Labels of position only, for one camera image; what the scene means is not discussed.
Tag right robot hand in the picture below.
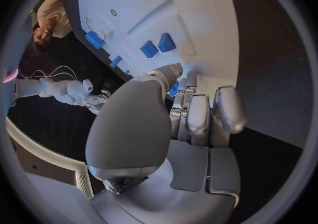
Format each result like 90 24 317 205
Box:
83 89 113 115

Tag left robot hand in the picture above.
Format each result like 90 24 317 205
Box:
85 62 249 224

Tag blue part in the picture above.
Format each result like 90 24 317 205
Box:
167 80 180 98

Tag white task board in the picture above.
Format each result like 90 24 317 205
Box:
59 0 241 102

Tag blue peg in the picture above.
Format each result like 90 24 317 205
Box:
109 55 123 69

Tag blue square block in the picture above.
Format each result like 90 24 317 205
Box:
139 40 159 59

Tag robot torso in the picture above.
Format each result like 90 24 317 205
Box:
1 67 20 119

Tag blue wedge block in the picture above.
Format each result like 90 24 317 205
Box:
157 32 177 53

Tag person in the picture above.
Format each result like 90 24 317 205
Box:
25 0 73 57

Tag white cable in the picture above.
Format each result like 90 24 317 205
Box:
25 71 77 81
17 65 79 81

